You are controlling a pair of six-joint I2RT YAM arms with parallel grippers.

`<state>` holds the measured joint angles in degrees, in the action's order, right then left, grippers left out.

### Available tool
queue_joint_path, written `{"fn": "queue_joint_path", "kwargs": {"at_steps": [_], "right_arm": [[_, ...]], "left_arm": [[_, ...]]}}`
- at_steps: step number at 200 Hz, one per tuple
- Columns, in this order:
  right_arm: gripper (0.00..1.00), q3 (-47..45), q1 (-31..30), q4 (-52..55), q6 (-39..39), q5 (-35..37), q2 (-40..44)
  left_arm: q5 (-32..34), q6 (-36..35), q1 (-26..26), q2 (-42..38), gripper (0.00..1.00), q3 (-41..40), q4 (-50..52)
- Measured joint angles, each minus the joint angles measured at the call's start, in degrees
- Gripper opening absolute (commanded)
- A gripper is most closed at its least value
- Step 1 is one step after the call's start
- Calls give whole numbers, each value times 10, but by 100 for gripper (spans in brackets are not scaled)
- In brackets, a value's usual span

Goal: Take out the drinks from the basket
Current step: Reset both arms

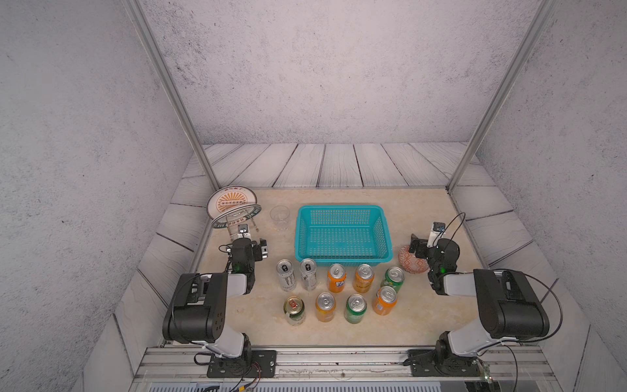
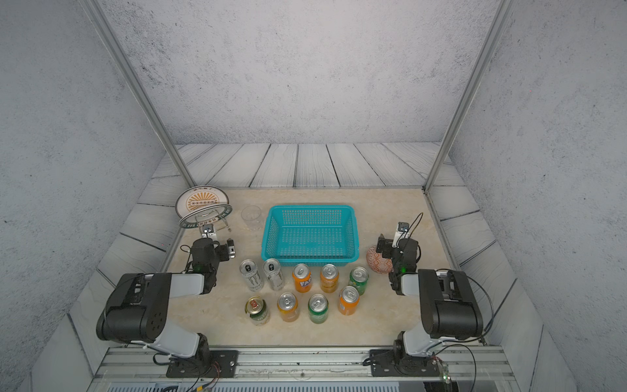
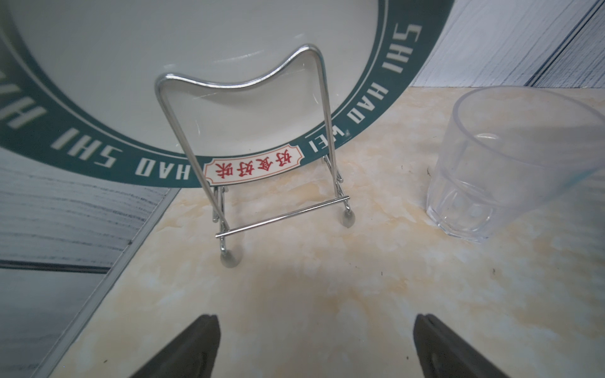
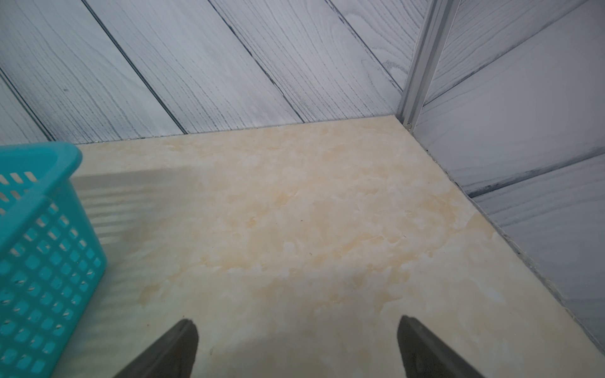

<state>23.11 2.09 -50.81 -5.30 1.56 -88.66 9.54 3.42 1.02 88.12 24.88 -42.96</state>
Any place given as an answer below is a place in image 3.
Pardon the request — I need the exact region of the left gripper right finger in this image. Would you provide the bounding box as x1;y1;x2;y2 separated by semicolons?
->
413;313;508;378

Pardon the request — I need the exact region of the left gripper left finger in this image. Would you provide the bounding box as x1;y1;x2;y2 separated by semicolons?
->
132;315;221;378

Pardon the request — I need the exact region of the green rimmed plate on stand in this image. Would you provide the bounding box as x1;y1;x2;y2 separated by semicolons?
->
1;1;453;187

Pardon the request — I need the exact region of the wire plate stand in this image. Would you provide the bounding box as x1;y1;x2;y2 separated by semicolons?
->
154;44;355;268

